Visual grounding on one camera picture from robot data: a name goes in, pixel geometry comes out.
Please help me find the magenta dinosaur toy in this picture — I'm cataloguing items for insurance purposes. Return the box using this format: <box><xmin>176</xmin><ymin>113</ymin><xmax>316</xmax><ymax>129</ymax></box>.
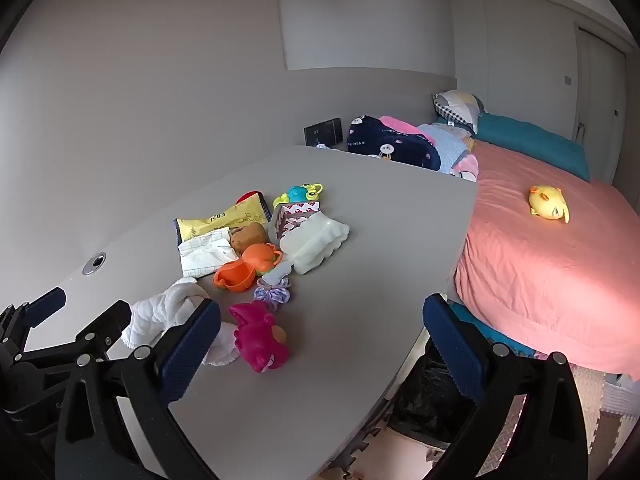
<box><xmin>229</xmin><ymin>300</ymin><xmax>292</xmax><ymax>374</ymax></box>

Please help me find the bed with pink sheet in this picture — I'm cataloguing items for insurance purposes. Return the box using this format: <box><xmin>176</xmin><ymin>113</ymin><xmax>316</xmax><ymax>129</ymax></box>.
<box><xmin>452</xmin><ymin>140</ymin><xmax>640</xmax><ymax>381</ymax></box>

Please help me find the light blue blanket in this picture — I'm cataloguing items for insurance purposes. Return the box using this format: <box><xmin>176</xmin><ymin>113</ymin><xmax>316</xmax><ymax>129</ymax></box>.
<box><xmin>417</xmin><ymin>122</ymin><xmax>473</xmax><ymax>171</ymax></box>

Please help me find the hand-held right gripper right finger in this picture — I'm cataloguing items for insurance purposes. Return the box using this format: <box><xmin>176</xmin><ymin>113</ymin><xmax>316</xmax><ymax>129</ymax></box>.
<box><xmin>422</xmin><ymin>292</ymin><xmax>591</xmax><ymax>480</ymax></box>

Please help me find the orange crab toy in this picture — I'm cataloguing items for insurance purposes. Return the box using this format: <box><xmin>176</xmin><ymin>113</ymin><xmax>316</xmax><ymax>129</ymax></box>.
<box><xmin>213</xmin><ymin>242</ymin><xmax>283</xmax><ymax>292</ymax></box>

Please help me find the purple scrunchie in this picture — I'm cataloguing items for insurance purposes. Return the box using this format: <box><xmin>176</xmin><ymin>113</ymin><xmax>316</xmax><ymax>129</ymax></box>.
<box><xmin>254</xmin><ymin>280</ymin><xmax>293</xmax><ymax>306</ymax></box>

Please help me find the black bag trash bin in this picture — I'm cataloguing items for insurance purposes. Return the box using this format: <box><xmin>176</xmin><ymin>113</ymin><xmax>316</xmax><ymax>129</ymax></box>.
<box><xmin>387</xmin><ymin>347</ymin><xmax>481</xmax><ymax>453</ymax></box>

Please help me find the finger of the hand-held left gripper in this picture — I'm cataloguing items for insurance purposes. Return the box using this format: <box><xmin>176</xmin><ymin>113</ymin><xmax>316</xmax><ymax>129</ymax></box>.
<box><xmin>0</xmin><ymin>287</ymin><xmax>67</xmax><ymax>356</ymax></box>
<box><xmin>75</xmin><ymin>300</ymin><xmax>132</xmax><ymax>361</ymax></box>

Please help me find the white storage box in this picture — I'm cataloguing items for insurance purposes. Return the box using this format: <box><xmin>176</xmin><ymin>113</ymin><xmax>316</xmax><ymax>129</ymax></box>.
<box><xmin>602</xmin><ymin>372</ymin><xmax>640</xmax><ymax>418</ymax></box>

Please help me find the yellow snack packet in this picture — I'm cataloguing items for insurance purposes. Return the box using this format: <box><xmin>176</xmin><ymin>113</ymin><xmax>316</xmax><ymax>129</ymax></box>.
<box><xmin>174</xmin><ymin>195</ymin><xmax>273</xmax><ymax>246</ymax></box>

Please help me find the white plastic tray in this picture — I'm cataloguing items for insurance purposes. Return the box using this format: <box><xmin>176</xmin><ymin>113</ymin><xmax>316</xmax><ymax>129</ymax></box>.
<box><xmin>279</xmin><ymin>212</ymin><xmax>351</xmax><ymax>276</ymax></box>

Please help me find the white tissue pack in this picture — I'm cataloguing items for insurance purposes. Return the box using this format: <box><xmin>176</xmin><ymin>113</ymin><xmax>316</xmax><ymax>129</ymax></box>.
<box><xmin>177</xmin><ymin>227</ymin><xmax>241</xmax><ymax>279</ymax></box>

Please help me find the navy printed blanket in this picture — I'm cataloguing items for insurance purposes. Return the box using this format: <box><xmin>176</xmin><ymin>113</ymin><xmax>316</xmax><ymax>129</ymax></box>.
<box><xmin>346</xmin><ymin>115</ymin><xmax>442</xmax><ymax>173</ymax></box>

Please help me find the yellow chick plush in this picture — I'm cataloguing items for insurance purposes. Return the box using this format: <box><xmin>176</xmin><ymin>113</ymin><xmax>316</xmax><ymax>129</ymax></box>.
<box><xmin>529</xmin><ymin>185</ymin><xmax>571</xmax><ymax>224</ymax></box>

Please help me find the grey desk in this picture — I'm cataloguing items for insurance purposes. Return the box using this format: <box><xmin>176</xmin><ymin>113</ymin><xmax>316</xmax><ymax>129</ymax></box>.
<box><xmin>0</xmin><ymin>145</ymin><xmax>481</xmax><ymax>480</ymax></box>

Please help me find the pink white folded blanket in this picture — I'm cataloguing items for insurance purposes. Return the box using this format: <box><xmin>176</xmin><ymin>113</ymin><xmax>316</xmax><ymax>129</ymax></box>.
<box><xmin>450</xmin><ymin>152</ymin><xmax>479</xmax><ymax>182</ymax></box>

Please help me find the teal pillow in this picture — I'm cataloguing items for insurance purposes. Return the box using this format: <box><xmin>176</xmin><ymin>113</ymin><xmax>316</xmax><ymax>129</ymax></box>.
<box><xmin>472</xmin><ymin>112</ymin><xmax>592</xmax><ymax>182</ymax></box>

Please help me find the checkered patchwork pillow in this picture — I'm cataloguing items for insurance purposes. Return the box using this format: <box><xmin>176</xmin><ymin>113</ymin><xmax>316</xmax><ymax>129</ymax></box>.
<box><xmin>431</xmin><ymin>90</ymin><xmax>487</xmax><ymax>136</ymax></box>

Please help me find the brown potato toy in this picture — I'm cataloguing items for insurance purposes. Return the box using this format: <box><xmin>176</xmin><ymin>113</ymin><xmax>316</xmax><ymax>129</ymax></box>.
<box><xmin>230</xmin><ymin>222</ymin><xmax>269</xmax><ymax>256</ymax></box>

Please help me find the black socket panel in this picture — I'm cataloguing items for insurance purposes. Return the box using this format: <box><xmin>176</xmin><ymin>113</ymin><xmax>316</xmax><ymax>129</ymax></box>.
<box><xmin>304</xmin><ymin>117</ymin><xmax>344</xmax><ymax>148</ymax></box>

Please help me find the red white patterned box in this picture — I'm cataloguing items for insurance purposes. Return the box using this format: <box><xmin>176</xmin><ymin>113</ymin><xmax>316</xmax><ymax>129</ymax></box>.
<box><xmin>268</xmin><ymin>201</ymin><xmax>321</xmax><ymax>243</ymax></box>

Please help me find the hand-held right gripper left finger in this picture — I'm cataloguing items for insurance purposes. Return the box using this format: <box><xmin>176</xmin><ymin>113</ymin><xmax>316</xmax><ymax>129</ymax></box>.
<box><xmin>54</xmin><ymin>297</ymin><xmax>222</xmax><ymax>480</ymax></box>

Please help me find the teal frog toy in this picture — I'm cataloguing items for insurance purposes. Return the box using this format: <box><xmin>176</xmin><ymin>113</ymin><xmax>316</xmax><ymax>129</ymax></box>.
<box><xmin>272</xmin><ymin>182</ymin><xmax>326</xmax><ymax>208</ymax></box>

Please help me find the coloured foam floor mat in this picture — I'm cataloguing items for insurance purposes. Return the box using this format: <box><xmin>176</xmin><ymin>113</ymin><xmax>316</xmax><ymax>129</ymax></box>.
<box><xmin>325</xmin><ymin>310</ymin><xmax>631</xmax><ymax>480</ymax></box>

